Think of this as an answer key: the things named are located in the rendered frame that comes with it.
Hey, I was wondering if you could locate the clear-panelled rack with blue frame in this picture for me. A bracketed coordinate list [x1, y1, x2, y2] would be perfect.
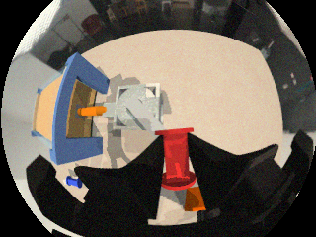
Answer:
[31, 55, 72, 159]

